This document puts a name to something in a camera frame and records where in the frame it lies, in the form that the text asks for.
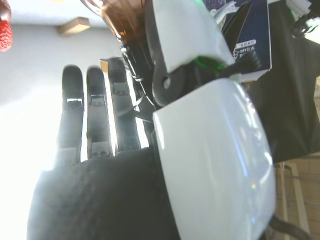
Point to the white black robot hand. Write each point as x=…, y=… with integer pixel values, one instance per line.
x=212, y=155

